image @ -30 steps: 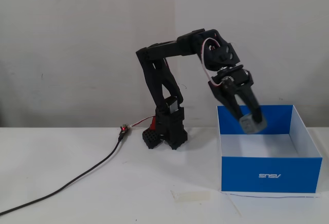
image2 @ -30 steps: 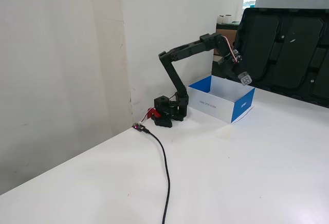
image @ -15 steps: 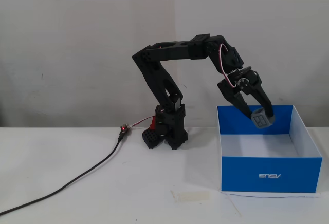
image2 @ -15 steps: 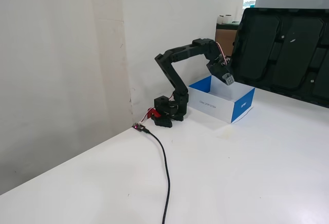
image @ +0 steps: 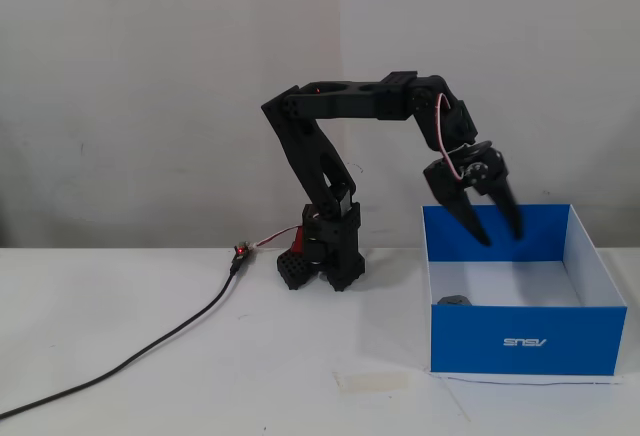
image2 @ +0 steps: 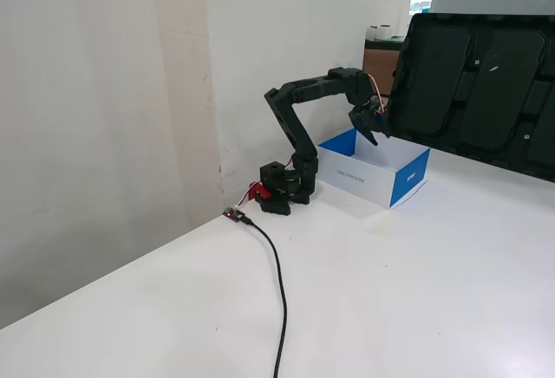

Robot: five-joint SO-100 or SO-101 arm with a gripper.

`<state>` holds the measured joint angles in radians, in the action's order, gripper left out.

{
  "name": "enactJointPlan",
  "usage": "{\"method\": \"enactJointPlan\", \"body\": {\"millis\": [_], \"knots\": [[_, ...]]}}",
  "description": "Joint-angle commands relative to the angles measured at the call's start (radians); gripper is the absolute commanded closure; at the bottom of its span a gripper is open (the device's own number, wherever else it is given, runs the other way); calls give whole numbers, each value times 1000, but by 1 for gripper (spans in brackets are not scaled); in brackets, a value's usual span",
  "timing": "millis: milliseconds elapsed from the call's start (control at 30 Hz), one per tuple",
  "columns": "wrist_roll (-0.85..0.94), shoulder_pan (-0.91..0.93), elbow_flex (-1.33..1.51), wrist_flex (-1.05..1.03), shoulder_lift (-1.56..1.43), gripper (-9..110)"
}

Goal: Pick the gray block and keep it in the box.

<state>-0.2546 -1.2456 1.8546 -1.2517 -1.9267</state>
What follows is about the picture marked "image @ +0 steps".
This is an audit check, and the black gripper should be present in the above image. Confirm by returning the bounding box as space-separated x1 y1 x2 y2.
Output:
421 139 525 248

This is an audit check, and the blue white cardboard box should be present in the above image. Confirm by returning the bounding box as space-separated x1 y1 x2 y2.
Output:
421 203 629 377

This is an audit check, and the black perforated table clamp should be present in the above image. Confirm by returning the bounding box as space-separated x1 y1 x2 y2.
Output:
275 250 312 291

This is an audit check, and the small controller board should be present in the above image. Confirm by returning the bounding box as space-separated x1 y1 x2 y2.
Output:
230 240 254 264

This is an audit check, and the white red servo wire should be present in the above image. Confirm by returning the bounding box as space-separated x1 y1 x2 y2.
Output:
433 92 470 181

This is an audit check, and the white red board wire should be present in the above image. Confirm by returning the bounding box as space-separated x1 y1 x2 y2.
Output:
248 225 302 250

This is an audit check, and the black power cable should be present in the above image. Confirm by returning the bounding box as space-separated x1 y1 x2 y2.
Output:
0 255 247 420

